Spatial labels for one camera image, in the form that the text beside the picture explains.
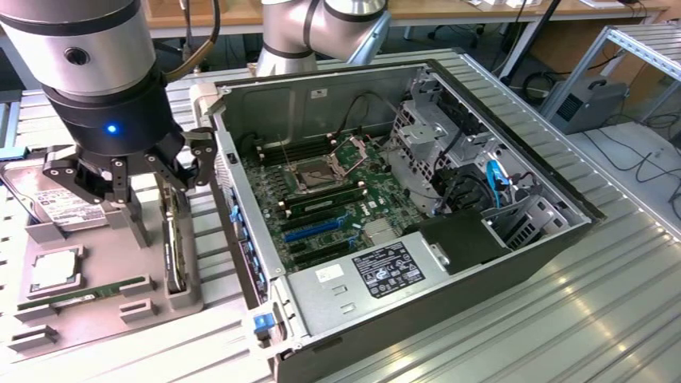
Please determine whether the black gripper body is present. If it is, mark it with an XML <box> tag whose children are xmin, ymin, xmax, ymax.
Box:
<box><xmin>39</xmin><ymin>73</ymin><xmax>187</xmax><ymax>160</ymax></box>

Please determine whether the green GPU graphics card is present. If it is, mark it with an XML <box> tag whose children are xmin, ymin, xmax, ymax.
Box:
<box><xmin>155</xmin><ymin>181</ymin><xmax>191</xmax><ymax>297</ymax></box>

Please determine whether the silver hard disk drive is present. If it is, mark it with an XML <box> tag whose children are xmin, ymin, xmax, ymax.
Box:
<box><xmin>0</xmin><ymin>163</ymin><xmax>107</xmax><ymax>233</ymax></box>

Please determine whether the green motherboard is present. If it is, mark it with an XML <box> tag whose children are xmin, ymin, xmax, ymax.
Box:
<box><xmin>238</xmin><ymin>133</ymin><xmax>426</xmax><ymax>273</ymax></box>

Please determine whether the thin metal locking lever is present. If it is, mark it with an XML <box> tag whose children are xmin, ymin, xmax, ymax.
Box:
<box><xmin>277</xmin><ymin>132</ymin><xmax>294</xmax><ymax>173</ymax></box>

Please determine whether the black RAM slot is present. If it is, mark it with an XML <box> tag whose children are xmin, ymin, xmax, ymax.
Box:
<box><xmin>261</xmin><ymin>148</ymin><xmax>335</xmax><ymax>167</ymax></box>
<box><xmin>255</xmin><ymin>134</ymin><xmax>329</xmax><ymax>152</ymax></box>
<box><xmin>278</xmin><ymin>185</ymin><xmax>365</xmax><ymax>210</ymax></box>
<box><xmin>275</xmin><ymin>181</ymin><xmax>362</xmax><ymax>205</ymax></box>
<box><xmin>257</xmin><ymin>139</ymin><xmax>330</xmax><ymax>156</ymax></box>
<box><xmin>259</xmin><ymin>144</ymin><xmax>333</xmax><ymax>162</ymax></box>

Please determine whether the CPU socket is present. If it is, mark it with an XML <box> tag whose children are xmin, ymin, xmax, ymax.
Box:
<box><xmin>286</xmin><ymin>159</ymin><xmax>334</xmax><ymax>193</ymax></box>

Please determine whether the silver CPU chip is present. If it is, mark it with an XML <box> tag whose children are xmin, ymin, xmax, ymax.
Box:
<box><xmin>30</xmin><ymin>253</ymin><xmax>78</xmax><ymax>290</ymax></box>

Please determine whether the grey plastic parts rack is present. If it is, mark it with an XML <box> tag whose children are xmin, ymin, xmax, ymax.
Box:
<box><xmin>7</xmin><ymin>187</ymin><xmax>206</xmax><ymax>364</ymax></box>

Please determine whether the long black expansion slot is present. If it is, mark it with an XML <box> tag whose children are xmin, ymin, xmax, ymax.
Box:
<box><xmin>293</xmin><ymin>247</ymin><xmax>355</xmax><ymax>268</ymax></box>
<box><xmin>279</xmin><ymin>215</ymin><xmax>342</xmax><ymax>234</ymax></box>

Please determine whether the green RAM stick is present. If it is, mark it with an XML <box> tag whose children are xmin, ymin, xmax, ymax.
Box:
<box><xmin>283</xmin><ymin>190</ymin><xmax>367</xmax><ymax>219</ymax></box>
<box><xmin>14</xmin><ymin>277</ymin><xmax>147</xmax><ymax>312</ymax></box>

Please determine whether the brown box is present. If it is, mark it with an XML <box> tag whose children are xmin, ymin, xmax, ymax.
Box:
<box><xmin>147</xmin><ymin>0</ymin><xmax>185</xmax><ymax>19</ymax></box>

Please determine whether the blue expansion slot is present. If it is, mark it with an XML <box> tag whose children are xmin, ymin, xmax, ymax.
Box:
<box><xmin>282</xmin><ymin>223</ymin><xmax>347</xmax><ymax>243</ymax></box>

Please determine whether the metal socket cover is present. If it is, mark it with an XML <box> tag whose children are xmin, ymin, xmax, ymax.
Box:
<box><xmin>329</xmin><ymin>135</ymin><xmax>369</xmax><ymax>177</ymax></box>

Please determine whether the silver chipset heatsink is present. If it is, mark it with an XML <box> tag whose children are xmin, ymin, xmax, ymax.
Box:
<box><xmin>363</xmin><ymin>221</ymin><xmax>399</xmax><ymax>245</ymax></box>

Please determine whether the blue case release latch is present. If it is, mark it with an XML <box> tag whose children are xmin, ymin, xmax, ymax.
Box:
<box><xmin>249</xmin><ymin>314</ymin><xmax>275</xmax><ymax>335</ymax></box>

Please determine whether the silver power supply unit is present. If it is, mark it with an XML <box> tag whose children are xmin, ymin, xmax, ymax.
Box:
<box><xmin>275</xmin><ymin>231</ymin><xmax>452</xmax><ymax>340</ymax></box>

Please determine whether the silver disk bay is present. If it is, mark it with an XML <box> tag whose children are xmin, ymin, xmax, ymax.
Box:
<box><xmin>480</xmin><ymin>193</ymin><xmax>578</xmax><ymax>251</ymax></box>
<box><xmin>393</xmin><ymin>97</ymin><xmax>464</xmax><ymax>161</ymax></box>

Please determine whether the black plastic shroud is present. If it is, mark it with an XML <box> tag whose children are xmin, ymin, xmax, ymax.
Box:
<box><xmin>403</xmin><ymin>211</ymin><xmax>512</xmax><ymax>276</ymax></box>

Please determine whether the black open PC case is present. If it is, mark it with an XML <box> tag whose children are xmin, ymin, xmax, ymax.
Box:
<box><xmin>189</xmin><ymin>57</ymin><xmax>607</xmax><ymax>383</ymax></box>

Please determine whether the black office chair base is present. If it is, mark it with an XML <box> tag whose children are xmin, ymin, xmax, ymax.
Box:
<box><xmin>406</xmin><ymin>22</ymin><xmax>486</xmax><ymax>41</ymax></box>

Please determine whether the black stand pole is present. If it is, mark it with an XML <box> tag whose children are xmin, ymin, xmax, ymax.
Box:
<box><xmin>496</xmin><ymin>0</ymin><xmax>563</xmax><ymax>87</ymax></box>

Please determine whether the grey control box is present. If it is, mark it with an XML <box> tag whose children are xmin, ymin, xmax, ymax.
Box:
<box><xmin>540</xmin><ymin>79</ymin><xmax>631</xmax><ymax>135</ymax></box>

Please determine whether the aluminium slat side table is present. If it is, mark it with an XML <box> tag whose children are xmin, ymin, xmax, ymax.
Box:
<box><xmin>551</xmin><ymin>22</ymin><xmax>681</xmax><ymax>132</ymax></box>

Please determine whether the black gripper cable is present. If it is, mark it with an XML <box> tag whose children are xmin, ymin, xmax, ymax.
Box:
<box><xmin>158</xmin><ymin>0</ymin><xmax>222</xmax><ymax>81</ymax></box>

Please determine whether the thin black wire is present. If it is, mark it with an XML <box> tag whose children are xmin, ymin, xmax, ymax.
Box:
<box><xmin>338</xmin><ymin>91</ymin><xmax>398</xmax><ymax>139</ymax></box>

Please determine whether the wooden desk white frame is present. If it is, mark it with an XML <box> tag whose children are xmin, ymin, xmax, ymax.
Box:
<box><xmin>145</xmin><ymin>0</ymin><xmax>265</xmax><ymax>41</ymax></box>
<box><xmin>390</xmin><ymin>0</ymin><xmax>672</xmax><ymax>79</ymax></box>

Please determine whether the black power wire bundle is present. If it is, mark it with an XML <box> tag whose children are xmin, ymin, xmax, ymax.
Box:
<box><xmin>430</xmin><ymin>163</ymin><xmax>487</xmax><ymax>212</ymax></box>

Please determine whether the blue SATA wire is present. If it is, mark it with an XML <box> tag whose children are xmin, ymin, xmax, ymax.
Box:
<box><xmin>484</xmin><ymin>158</ymin><xmax>512</xmax><ymax>211</ymax></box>

